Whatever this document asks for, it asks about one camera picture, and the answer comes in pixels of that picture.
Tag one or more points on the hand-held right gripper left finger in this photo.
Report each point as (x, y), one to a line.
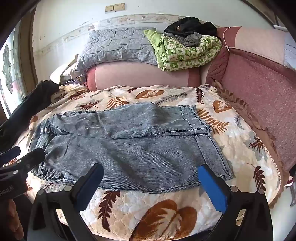
(92, 185)

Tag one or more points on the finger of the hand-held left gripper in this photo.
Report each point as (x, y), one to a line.
(30, 160)
(11, 153)

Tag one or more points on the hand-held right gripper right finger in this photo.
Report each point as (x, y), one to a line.
(212, 190)

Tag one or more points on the grey-blue denim pants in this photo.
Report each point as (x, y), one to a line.
(138, 148)

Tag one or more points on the person's left hand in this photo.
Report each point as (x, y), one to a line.
(16, 220)

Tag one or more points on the dark cloth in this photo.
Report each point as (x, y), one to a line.
(30, 99)

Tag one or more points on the brown frilled cover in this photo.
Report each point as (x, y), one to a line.
(266, 139)

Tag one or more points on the stained glass window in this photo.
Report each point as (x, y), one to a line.
(9, 67)

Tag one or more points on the white pillow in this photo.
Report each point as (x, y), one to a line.
(60, 73)

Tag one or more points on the leaf-print cream blanket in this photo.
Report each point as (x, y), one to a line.
(161, 97)

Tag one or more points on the pink bolster cushion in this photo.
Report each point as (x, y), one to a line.
(143, 74)

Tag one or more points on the green patterned quilt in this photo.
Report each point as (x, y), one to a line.
(185, 58)

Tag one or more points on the grey quilted blanket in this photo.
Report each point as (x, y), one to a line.
(115, 46)

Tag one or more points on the grey garment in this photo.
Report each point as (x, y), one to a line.
(189, 39)

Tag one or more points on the pale printed cloth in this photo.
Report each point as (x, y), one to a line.
(290, 53)

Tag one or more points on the black clothing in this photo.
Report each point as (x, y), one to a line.
(189, 25)

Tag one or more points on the beige wall switch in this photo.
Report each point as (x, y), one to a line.
(109, 8)
(119, 7)

